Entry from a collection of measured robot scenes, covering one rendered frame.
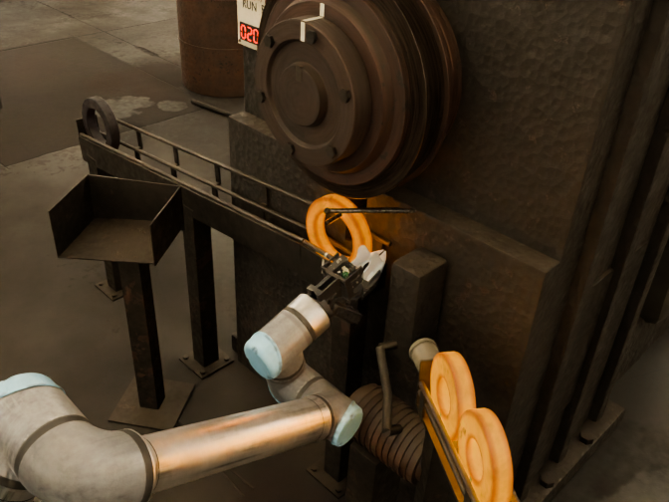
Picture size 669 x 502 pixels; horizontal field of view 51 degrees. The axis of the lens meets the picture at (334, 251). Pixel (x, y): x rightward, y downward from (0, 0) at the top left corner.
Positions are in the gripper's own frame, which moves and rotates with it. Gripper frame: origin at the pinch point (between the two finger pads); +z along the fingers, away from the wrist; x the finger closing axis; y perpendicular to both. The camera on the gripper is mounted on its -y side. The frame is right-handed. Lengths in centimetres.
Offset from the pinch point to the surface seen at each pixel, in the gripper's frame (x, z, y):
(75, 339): 106, -51, -62
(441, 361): -30.5, -16.8, 6.6
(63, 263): 151, -34, -68
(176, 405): 57, -44, -64
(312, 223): 19.6, -2.2, 1.3
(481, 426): -46, -26, 13
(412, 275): -12.8, -3.7, 5.8
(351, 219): 7.2, -0.1, 7.7
